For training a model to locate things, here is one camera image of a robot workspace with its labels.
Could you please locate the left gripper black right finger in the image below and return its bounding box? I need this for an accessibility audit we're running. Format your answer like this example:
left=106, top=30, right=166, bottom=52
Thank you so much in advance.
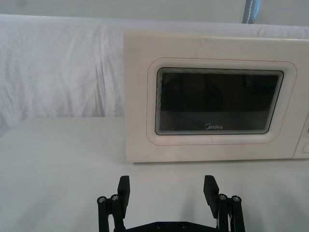
left=204, top=175, right=246, bottom=232

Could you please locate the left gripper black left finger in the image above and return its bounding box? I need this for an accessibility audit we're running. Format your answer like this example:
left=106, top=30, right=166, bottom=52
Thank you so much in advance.
left=97, top=175, right=131, bottom=232

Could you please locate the white table cloth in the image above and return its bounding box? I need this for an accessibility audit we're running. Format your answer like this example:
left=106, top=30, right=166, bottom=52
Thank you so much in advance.
left=0, top=117, right=309, bottom=232

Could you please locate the cream microwave oven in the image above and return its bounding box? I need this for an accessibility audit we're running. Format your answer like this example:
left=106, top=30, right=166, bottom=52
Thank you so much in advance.
left=123, top=29, right=309, bottom=167

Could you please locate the wrinkled white backdrop cloth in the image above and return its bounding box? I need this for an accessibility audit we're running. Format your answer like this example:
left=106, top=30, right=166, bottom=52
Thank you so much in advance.
left=0, top=14, right=309, bottom=136

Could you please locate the plain white curtain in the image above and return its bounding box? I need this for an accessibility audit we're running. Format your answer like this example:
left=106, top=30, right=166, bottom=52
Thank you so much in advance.
left=0, top=0, right=309, bottom=33

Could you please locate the grey striped post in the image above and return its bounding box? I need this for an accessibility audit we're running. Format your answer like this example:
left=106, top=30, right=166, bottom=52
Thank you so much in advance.
left=242, top=0, right=261, bottom=24

